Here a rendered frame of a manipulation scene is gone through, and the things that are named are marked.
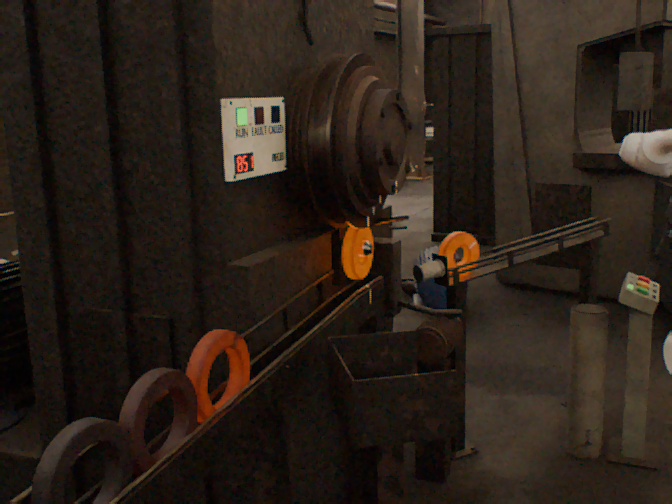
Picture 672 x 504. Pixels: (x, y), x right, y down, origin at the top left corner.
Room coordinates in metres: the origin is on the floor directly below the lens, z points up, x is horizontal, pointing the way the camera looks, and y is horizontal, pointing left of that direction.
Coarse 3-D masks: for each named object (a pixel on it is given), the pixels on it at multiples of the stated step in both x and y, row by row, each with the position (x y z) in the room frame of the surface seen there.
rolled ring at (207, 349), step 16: (208, 336) 1.36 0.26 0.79; (224, 336) 1.38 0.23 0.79; (240, 336) 1.43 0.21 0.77; (208, 352) 1.32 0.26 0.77; (240, 352) 1.42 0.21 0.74; (192, 368) 1.31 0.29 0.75; (208, 368) 1.32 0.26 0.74; (240, 368) 1.43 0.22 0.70; (240, 384) 1.42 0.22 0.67; (208, 400) 1.32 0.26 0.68; (224, 400) 1.40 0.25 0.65; (208, 416) 1.31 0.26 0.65
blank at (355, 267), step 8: (352, 232) 1.99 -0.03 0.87; (360, 232) 2.01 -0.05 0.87; (368, 232) 2.06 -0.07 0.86; (344, 240) 1.98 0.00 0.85; (352, 240) 1.97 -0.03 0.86; (360, 240) 2.01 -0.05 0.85; (368, 240) 2.06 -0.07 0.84; (344, 248) 1.97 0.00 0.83; (352, 248) 1.96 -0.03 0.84; (344, 256) 1.96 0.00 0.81; (352, 256) 1.96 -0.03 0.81; (360, 256) 2.06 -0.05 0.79; (368, 256) 2.06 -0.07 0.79; (344, 264) 1.97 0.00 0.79; (352, 264) 1.96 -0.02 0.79; (360, 264) 2.00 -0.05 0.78; (368, 264) 2.06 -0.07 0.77; (352, 272) 1.97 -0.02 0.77; (360, 272) 2.00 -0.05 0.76
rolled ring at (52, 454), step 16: (64, 432) 1.02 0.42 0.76; (80, 432) 1.02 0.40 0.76; (96, 432) 1.05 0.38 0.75; (112, 432) 1.08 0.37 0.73; (48, 448) 1.00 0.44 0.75; (64, 448) 0.99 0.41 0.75; (80, 448) 1.02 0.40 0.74; (112, 448) 1.09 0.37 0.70; (128, 448) 1.11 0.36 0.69; (48, 464) 0.98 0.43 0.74; (64, 464) 0.99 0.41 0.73; (112, 464) 1.10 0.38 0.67; (128, 464) 1.11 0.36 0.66; (48, 480) 0.96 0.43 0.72; (64, 480) 0.98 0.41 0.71; (112, 480) 1.09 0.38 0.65; (128, 480) 1.10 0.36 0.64; (32, 496) 0.96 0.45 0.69; (48, 496) 0.96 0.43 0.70; (112, 496) 1.07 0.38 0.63
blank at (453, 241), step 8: (456, 232) 2.42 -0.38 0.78; (464, 232) 2.43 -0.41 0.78; (448, 240) 2.39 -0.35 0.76; (456, 240) 2.40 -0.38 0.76; (464, 240) 2.42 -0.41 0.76; (472, 240) 2.43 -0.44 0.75; (440, 248) 2.40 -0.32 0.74; (448, 248) 2.38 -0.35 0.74; (456, 248) 2.40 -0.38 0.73; (464, 248) 2.44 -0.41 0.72; (472, 248) 2.44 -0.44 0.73; (448, 256) 2.38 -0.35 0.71; (464, 256) 2.45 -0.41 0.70; (472, 256) 2.44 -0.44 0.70; (448, 264) 2.38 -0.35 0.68; (456, 264) 2.40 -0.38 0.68; (448, 272) 2.38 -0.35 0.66
